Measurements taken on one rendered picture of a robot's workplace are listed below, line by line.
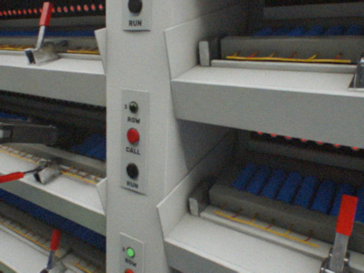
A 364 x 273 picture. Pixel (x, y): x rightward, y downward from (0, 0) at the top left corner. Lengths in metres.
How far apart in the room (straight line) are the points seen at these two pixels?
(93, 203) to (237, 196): 0.20
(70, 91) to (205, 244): 0.27
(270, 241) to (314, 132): 0.14
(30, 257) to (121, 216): 0.32
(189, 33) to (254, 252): 0.25
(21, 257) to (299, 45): 0.61
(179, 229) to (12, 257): 0.42
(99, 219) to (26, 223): 0.32
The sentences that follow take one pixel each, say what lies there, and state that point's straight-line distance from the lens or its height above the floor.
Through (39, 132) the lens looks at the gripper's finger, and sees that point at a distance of 0.49.
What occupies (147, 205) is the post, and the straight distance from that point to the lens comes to 0.39.
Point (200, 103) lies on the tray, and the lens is 0.32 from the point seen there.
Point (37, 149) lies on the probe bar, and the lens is 0.62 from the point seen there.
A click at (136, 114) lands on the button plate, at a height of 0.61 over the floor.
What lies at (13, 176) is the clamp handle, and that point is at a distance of 0.53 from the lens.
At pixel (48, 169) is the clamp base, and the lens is 0.55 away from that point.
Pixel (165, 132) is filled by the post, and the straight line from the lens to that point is 0.34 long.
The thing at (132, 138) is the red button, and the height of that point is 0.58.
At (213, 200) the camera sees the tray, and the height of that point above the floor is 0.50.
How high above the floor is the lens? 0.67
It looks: 13 degrees down
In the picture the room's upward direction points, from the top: 3 degrees clockwise
